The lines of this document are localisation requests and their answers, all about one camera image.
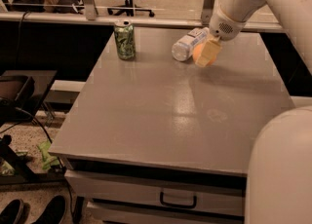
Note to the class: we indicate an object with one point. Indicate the grey upper drawer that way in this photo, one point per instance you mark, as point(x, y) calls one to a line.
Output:
point(145, 191)

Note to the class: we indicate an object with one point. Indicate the green soda can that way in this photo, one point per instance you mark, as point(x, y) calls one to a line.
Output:
point(124, 34)

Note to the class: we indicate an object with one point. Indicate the orange fruit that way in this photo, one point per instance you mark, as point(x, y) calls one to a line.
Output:
point(204, 55)

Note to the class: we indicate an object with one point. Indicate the clear plastic water bottle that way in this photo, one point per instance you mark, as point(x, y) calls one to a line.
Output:
point(182, 50)

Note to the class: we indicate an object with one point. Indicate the green crumpled bag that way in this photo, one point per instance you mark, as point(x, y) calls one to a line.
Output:
point(48, 161)

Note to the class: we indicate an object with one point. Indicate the black right shoe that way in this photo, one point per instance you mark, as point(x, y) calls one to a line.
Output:
point(54, 211)

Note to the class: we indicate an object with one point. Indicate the black shoe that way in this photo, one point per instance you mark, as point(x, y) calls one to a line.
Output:
point(12, 212)
point(54, 211)

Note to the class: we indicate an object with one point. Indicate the black drawer handle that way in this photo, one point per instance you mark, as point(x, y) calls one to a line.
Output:
point(176, 201)

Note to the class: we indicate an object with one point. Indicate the grey drawer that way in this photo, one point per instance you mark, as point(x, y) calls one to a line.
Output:
point(145, 191)
point(124, 214)

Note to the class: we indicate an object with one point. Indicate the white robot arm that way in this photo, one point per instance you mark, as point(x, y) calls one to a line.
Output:
point(279, 184)

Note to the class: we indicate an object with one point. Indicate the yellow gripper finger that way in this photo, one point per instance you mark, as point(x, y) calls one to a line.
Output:
point(215, 43)

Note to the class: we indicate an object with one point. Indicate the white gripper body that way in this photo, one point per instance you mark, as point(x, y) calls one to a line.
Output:
point(225, 26)

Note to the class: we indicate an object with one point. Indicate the metal bracket middle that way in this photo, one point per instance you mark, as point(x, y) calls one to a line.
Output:
point(207, 11)

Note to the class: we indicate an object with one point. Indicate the black side stand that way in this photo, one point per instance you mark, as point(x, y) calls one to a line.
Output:
point(22, 94)

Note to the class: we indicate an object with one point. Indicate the black left shoe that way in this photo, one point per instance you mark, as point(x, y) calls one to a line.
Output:
point(12, 212)

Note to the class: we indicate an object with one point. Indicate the grey lower drawer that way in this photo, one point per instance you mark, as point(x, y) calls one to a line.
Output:
point(124, 214)

